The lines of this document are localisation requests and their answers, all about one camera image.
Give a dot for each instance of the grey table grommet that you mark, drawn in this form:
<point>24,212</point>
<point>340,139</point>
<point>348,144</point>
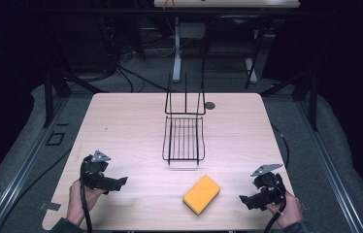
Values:
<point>209,105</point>

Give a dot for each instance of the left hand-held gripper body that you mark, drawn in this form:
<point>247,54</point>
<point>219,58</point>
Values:
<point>93,173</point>

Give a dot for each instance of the person's right hand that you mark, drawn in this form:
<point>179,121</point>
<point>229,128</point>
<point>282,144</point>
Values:
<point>291,210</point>

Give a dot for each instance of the black metal frame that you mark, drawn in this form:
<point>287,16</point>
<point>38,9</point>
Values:
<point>313,103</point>
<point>49,100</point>

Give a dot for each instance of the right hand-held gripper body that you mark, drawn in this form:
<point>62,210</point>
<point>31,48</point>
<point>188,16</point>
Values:
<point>271,189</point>

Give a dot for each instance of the metal floor rail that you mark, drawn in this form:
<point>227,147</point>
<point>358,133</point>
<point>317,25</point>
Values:
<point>335,174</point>
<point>17,174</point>

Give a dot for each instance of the white background table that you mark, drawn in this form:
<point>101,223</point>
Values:
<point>234,3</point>

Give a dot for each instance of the orange object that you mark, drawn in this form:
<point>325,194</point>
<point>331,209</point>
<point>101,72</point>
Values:
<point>169,3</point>

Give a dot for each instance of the yellow sponge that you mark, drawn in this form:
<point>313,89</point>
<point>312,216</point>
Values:
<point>201,194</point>

